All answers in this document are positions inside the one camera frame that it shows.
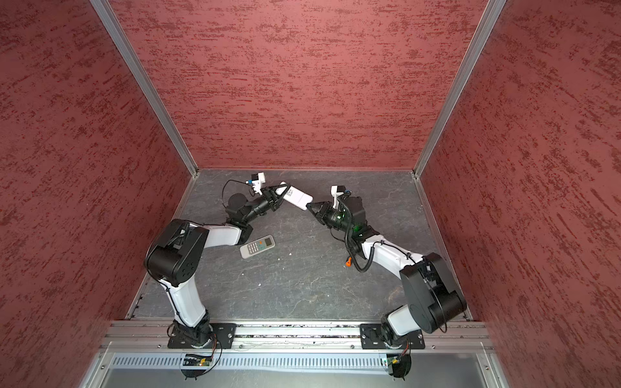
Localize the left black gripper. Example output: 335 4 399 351
243 183 291 223

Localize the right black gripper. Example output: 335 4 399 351
306 200 354 234

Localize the white AC remote control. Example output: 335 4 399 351
285 186 313 211

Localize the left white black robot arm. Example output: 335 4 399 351
144 184 292 349

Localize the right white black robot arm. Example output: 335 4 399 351
307 188 467 349

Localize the grey remote control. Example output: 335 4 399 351
239 235 275 260

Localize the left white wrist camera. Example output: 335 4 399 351
246 172 266 195

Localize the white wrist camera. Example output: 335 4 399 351
246 172 266 195
331 185 347 210

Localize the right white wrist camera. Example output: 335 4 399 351
331 185 347 210

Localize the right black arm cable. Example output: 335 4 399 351
329 198 389 273

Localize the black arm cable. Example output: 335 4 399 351
222 178 249 207
329 198 389 273

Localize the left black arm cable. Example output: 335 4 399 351
222 178 249 207

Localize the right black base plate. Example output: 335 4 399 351
359 323 425 351

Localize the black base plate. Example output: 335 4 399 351
167 321 237 349
359 323 425 351

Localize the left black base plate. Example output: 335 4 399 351
167 321 237 349

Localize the white slotted cable duct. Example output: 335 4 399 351
109 352 388 374

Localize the left aluminium corner post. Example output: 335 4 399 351
90 0 199 179

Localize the aluminium corner post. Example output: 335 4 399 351
413 0 506 179
90 0 199 179

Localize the right aluminium corner post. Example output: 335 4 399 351
413 0 506 179

